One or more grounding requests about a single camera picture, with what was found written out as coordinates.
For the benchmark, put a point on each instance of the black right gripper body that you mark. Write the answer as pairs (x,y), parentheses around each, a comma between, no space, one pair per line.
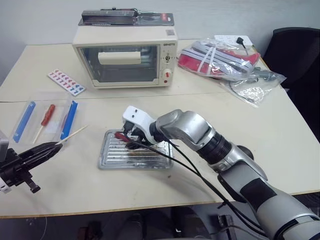
(130,127)

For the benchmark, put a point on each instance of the wooden skewer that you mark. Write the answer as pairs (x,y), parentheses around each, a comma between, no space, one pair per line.
(75,133)

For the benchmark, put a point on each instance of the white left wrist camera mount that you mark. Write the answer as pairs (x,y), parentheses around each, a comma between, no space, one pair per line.
(3,143)

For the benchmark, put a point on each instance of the sticker sheet red blue shapes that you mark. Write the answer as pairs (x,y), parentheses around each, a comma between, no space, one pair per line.
(66,82)

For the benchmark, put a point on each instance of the black plug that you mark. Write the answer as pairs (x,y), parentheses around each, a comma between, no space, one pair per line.
(241,41)

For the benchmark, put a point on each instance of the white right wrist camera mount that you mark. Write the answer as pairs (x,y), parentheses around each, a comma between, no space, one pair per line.
(136,115)

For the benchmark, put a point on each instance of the long black box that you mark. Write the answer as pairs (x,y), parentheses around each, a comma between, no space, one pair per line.
(108,17)

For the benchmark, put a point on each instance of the grey metal part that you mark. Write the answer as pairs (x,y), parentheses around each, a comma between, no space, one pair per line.
(266,75)

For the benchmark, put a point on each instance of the cream toaster oven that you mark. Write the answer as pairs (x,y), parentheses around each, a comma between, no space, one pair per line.
(120,37)

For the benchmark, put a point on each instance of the large clear plastic bag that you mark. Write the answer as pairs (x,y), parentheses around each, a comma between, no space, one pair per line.
(250,82)

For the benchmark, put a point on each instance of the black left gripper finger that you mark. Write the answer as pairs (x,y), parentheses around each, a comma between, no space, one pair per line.
(42,156)
(40,148)

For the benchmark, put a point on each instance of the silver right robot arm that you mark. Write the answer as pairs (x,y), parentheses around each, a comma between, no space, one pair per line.
(225,160)

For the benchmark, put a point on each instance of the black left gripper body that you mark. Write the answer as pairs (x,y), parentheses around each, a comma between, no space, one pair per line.
(15,166)

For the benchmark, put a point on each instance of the ribbed metal tray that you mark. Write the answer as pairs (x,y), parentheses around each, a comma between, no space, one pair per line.
(140,158)

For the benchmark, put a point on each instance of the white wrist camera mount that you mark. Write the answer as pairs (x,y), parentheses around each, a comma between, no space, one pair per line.
(3,143)
(136,115)

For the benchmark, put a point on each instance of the clear zip bag blue slider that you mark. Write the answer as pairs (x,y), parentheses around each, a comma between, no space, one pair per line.
(23,122)
(69,117)

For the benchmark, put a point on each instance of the black card package red label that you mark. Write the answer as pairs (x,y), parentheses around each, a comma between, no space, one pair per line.
(156,18)

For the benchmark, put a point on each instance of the red grey fabric bundle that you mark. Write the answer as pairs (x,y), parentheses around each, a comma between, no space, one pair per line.
(217,60)

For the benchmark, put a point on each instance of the red sausage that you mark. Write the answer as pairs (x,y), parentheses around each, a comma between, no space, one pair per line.
(120,136)

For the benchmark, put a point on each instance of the black office chair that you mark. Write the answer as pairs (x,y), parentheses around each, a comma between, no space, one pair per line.
(297,57)

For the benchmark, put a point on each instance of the white power strip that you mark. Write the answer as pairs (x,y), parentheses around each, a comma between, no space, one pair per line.
(230,39)

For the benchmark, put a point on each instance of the black boxy device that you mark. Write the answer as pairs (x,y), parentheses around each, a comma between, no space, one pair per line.
(227,223)

